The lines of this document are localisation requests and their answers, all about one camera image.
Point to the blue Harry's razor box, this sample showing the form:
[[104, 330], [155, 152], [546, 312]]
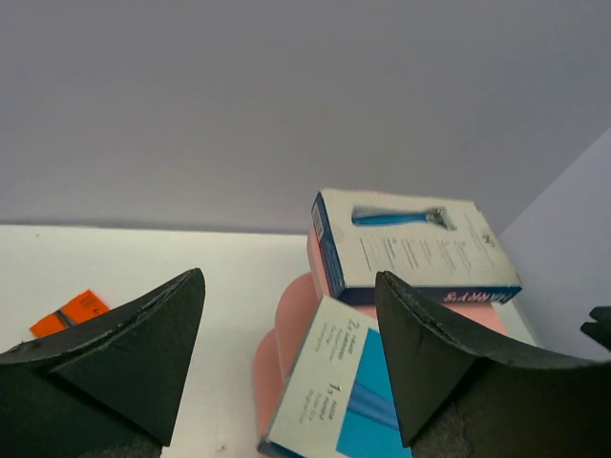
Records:
[[337, 400], [443, 247]]

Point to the pink three-tier wooden shelf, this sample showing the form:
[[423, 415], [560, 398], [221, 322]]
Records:
[[278, 350]]

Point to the orange Gillette box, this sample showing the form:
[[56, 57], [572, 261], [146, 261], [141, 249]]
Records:
[[80, 309]]

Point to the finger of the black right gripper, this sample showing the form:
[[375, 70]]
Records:
[[599, 330]]

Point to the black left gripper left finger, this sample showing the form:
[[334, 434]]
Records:
[[108, 387]]

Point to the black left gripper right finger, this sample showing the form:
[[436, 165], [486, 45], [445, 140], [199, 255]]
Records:
[[461, 389]]

